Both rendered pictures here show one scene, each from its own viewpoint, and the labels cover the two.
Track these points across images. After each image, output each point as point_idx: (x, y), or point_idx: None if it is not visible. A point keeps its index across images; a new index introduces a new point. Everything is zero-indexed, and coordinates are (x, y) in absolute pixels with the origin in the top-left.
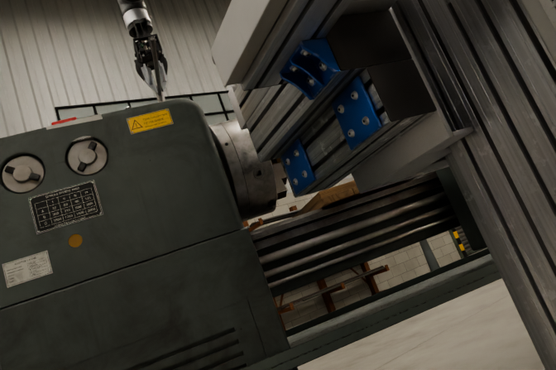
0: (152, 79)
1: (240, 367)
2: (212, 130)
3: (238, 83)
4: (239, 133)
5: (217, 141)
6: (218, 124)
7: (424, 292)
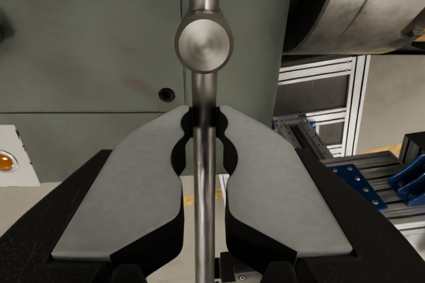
0: (178, 169)
1: None
2: (310, 30)
3: (218, 257)
4: (344, 52)
5: (294, 39)
6: (353, 11)
7: (327, 54)
